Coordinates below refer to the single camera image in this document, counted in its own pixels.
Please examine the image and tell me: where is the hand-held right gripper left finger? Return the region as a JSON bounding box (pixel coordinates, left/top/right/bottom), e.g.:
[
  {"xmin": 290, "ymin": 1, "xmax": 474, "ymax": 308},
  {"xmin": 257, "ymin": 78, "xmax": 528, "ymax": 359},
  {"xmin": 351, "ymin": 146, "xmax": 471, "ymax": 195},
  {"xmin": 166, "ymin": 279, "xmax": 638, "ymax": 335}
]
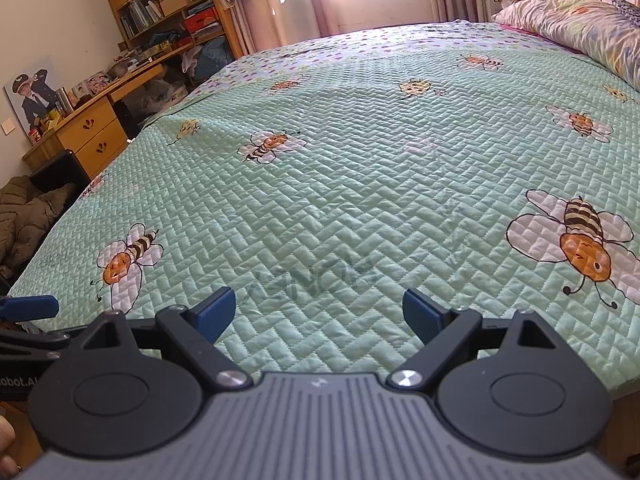
[{"xmin": 80, "ymin": 286, "xmax": 253, "ymax": 391}]

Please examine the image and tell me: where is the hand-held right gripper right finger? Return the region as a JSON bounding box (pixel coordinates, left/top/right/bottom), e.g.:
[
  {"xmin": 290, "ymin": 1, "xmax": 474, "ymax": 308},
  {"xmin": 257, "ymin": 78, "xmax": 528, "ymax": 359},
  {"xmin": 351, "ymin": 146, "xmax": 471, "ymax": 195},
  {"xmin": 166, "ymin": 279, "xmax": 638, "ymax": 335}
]
[{"xmin": 387, "ymin": 287, "xmax": 558, "ymax": 391}]

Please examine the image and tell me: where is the desk clutter pile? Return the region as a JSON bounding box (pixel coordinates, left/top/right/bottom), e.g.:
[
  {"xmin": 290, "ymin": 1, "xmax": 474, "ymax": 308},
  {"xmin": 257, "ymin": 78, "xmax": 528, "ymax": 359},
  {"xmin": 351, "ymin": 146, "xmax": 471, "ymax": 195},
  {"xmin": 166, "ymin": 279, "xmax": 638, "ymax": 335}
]
[{"xmin": 27, "ymin": 35, "xmax": 193, "ymax": 146}]

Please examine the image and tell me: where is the blue bag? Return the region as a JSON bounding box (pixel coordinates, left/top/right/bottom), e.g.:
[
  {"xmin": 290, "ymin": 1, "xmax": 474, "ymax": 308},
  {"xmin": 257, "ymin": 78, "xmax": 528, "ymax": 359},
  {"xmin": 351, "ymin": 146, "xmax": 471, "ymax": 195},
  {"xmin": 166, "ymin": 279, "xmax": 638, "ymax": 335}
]
[{"xmin": 192, "ymin": 37, "xmax": 237, "ymax": 81}]

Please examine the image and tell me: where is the green bee quilt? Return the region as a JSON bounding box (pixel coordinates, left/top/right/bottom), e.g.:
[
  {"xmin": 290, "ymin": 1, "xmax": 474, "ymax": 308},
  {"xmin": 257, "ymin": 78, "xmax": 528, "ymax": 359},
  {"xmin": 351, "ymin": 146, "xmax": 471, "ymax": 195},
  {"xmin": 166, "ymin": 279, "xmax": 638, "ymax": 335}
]
[{"xmin": 7, "ymin": 19, "xmax": 640, "ymax": 401}]

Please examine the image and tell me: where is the pink bed sheet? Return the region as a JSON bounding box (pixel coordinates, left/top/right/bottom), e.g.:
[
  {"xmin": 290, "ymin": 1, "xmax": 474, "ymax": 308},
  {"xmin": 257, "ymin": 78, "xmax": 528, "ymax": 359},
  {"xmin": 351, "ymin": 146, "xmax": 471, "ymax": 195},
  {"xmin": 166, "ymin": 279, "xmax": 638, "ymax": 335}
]
[{"xmin": 492, "ymin": 20, "xmax": 598, "ymax": 58}]

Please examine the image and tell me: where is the brown coat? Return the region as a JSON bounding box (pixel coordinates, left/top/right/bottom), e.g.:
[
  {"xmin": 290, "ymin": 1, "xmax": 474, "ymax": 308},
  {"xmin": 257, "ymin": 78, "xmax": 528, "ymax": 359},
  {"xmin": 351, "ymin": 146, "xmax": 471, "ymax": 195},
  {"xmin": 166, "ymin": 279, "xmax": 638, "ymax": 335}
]
[{"xmin": 0, "ymin": 176, "xmax": 76, "ymax": 276}]

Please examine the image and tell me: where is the floral pillow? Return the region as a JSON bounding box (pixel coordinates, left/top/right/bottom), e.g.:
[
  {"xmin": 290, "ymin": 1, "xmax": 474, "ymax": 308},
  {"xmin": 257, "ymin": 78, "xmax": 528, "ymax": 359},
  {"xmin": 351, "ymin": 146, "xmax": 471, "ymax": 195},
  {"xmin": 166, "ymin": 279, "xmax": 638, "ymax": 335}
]
[{"xmin": 492, "ymin": 0, "xmax": 640, "ymax": 93}]

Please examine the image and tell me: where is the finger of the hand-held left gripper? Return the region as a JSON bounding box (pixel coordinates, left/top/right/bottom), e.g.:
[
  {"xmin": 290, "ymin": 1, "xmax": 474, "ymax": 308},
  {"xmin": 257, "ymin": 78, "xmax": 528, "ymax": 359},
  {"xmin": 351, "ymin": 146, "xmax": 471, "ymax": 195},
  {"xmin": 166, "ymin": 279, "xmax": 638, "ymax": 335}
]
[{"xmin": 0, "ymin": 294, "xmax": 60, "ymax": 322}]

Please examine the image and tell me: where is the person's left hand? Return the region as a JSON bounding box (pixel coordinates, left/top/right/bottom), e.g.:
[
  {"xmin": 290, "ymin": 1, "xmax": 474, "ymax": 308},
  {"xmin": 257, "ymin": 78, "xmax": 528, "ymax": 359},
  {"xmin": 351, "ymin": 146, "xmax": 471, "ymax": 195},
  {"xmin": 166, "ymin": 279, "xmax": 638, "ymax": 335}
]
[{"xmin": 0, "ymin": 415, "xmax": 23, "ymax": 480}]

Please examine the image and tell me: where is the red box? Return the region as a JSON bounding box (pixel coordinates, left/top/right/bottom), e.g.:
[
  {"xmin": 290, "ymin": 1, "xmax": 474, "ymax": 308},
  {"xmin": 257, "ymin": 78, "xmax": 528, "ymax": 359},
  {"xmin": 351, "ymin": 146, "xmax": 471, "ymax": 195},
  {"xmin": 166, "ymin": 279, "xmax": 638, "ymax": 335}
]
[{"xmin": 184, "ymin": 7, "xmax": 221, "ymax": 36}]

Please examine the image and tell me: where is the wooden desk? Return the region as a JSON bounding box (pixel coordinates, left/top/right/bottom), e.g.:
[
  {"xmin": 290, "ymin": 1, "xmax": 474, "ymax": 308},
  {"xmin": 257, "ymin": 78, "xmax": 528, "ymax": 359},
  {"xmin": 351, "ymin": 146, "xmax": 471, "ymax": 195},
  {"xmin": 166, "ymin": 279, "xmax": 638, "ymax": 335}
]
[{"xmin": 22, "ymin": 35, "xmax": 231, "ymax": 181}]

